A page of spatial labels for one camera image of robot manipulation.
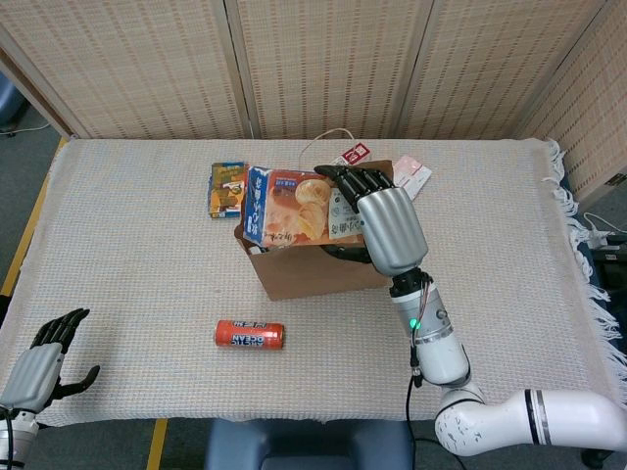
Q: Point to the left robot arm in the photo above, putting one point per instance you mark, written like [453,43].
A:
[19,433]

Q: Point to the red white carton box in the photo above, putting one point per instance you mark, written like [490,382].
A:
[355,154]

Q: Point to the blue padded seat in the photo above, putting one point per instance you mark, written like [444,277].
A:
[235,445]

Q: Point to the black equipment box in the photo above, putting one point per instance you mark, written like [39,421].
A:
[610,267]

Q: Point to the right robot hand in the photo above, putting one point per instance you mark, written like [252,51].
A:
[392,230]

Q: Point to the black object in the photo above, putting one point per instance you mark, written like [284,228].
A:
[4,308]

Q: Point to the pink white pouch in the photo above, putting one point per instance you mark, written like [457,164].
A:
[416,171]

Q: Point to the white woven tablecloth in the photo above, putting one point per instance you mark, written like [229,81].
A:
[122,254]

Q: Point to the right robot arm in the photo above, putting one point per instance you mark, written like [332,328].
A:
[441,352]

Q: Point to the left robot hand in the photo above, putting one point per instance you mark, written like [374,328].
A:
[34,374]

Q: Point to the yellow blue snack box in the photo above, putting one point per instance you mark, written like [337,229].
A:
[223,196]

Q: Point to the blue grey chair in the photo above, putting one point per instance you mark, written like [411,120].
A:
[9,100]

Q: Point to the orange Arctic Ocean can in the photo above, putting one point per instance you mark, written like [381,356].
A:
[245,335]

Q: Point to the orange cookie box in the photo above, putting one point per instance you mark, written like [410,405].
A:
[294,205]

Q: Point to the brown paper bag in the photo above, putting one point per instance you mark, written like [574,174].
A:
[308,279]

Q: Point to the bamboo folding screen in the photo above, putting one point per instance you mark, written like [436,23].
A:
[147,63]

